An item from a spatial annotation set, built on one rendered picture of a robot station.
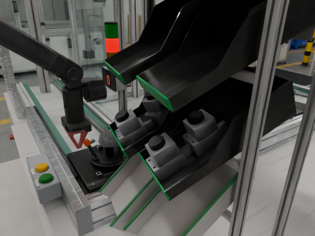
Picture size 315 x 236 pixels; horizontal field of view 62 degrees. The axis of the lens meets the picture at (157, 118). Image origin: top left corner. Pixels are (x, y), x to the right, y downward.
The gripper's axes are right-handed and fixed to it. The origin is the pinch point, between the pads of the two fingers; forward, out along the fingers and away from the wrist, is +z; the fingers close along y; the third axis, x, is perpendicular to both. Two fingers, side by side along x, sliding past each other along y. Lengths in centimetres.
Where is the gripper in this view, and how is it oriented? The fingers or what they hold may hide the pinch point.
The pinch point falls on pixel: (78, 145)
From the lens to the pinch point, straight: 88.8
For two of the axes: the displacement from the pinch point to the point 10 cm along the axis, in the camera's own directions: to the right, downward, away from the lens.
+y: -5.5, -3.5, 7.6
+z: -0.1, 9.1, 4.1
